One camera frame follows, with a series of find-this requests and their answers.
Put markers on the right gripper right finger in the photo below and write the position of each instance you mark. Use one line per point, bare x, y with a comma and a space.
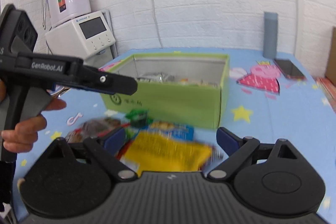
268, 178

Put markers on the person's left hand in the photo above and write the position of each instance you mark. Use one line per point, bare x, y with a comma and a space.
25, 134

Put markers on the green cardboard box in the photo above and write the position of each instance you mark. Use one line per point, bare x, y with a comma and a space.
187, 88

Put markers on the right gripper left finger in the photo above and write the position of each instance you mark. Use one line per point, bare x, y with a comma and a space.
70, 179

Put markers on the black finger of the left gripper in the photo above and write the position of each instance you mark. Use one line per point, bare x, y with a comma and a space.
94, 80

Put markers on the blue snack packet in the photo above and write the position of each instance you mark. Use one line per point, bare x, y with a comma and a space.
172, 130

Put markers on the grey cylinder bottle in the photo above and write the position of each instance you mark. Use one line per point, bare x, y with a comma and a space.
270, 35

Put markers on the blue cartoon tablecloth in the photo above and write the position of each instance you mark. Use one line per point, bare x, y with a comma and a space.
300, 113

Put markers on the yellow snack bag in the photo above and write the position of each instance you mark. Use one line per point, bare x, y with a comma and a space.
158, 153

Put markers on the white machine with screen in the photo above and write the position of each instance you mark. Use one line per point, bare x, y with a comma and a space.
88, 37

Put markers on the dark green snack packet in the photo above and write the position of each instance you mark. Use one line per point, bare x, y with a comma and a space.
139, 118

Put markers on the clear red cookie bag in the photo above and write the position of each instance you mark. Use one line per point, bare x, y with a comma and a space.
93, 128

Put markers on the smartphone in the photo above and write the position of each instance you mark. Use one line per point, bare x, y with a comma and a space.
289, 70

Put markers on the brown cardboard box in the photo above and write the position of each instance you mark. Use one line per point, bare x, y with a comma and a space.
330, 73

